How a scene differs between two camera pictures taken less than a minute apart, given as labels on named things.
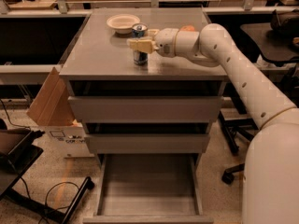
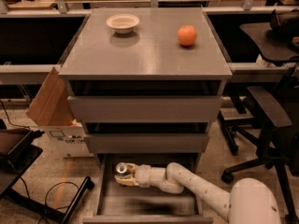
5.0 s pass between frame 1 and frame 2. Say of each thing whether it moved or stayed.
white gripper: moved
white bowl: stayed
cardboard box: stayed
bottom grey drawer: stayed
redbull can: moved
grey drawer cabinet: stayed
